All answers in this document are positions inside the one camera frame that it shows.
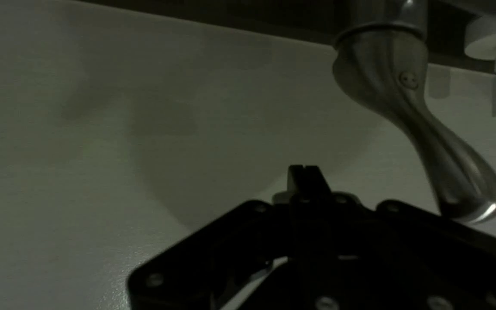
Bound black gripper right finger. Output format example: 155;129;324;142
309;163;496;310

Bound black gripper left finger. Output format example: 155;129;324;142
126;163;314;310

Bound brushed steel faucet handle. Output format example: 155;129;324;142
331;24;496;225

